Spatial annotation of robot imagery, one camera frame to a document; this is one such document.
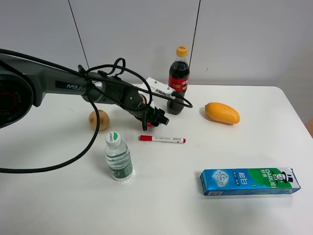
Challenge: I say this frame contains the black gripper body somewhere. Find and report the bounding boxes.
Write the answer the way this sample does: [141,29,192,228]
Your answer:
[114,85,155,122]

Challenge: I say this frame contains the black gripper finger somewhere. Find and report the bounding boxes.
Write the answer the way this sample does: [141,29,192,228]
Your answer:
[141,110,149,131]
[152,107,169,126]

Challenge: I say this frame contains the red yellow squishy ball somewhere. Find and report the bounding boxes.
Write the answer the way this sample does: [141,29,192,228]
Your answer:
[147,122,159,127]

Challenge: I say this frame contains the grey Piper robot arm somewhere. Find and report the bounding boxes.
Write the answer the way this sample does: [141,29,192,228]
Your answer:
[0,49,169,130]

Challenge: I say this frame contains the red whiteboard marker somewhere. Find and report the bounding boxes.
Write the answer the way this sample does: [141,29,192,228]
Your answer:
[139,135,186,143]

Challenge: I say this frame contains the tan spotted round fruit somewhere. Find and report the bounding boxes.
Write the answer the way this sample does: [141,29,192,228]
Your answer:
[89,110,110,131]

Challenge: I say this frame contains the small water bottle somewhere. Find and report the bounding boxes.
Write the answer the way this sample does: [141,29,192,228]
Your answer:
[105,131,134,182]

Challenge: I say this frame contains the cola bottle yellow cap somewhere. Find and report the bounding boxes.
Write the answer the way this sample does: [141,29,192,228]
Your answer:
[167,46,190,115]

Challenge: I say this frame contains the yellow mango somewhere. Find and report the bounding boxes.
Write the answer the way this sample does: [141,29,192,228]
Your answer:
[204,102,240,124]

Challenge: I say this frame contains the blue green toothpaste box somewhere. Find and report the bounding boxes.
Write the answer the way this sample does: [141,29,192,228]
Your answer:
[200,167,301,196]

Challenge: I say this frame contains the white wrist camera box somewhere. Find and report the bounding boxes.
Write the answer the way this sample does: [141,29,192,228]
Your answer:
[139,77,175,101]

